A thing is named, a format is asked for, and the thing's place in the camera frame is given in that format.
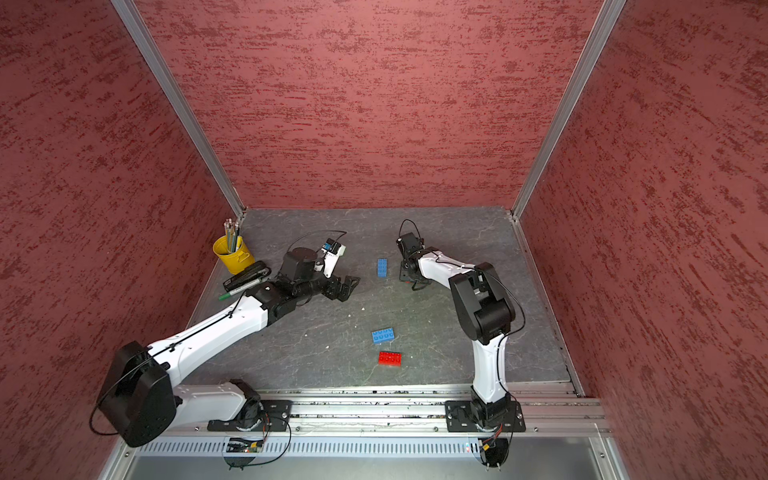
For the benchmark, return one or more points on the aluminium front rail frame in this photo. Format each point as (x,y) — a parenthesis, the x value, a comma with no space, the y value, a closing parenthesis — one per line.
(393,432)

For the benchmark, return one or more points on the blue lego brick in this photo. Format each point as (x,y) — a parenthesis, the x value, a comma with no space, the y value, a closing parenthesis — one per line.
(383,336)
(382,268)

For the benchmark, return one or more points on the right corner aluminium post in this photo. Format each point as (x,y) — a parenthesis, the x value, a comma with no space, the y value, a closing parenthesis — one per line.
(603,26)

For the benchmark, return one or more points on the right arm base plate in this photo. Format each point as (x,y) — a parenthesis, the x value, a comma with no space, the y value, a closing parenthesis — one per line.
(459,418)

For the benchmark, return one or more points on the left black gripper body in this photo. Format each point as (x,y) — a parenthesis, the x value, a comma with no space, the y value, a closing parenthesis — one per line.
(327,286)

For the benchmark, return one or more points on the left corner aluminium post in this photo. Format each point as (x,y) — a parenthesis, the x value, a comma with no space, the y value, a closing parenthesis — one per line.
(131,18)

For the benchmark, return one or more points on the pencils in cup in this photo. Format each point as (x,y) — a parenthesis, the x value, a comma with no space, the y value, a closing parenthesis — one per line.
(231,234)

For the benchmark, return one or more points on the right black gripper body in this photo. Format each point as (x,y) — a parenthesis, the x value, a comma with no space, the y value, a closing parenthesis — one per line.
(406,275)

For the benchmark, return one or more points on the corner aluminium post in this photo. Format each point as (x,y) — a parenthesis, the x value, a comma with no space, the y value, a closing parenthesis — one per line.
(603,26)
(131,18)

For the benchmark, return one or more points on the yellow pencil cup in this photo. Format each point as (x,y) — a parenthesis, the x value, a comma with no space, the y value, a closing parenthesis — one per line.
(236,261)

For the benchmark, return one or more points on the red lego brick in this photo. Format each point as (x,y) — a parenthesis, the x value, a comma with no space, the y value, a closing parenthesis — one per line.
(390,359)

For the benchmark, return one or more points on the right black connector mount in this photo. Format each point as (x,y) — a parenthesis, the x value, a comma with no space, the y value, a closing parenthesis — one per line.
(494,453)

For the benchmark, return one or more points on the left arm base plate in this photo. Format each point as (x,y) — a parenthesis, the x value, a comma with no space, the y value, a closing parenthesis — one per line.
(265,416)

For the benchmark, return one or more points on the left controller board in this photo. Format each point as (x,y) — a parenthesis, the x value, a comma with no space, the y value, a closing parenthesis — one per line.
(244,446)

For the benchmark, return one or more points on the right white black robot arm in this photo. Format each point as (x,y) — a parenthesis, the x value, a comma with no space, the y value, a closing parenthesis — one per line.
(485,313)

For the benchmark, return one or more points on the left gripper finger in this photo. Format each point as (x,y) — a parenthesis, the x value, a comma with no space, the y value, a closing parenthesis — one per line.
(348,284)
(337,292)

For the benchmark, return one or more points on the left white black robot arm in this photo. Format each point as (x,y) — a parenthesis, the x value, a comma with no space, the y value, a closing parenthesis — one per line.
(143,394)

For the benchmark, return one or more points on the green marker pen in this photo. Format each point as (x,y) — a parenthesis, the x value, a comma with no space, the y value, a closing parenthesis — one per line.
(241,288)

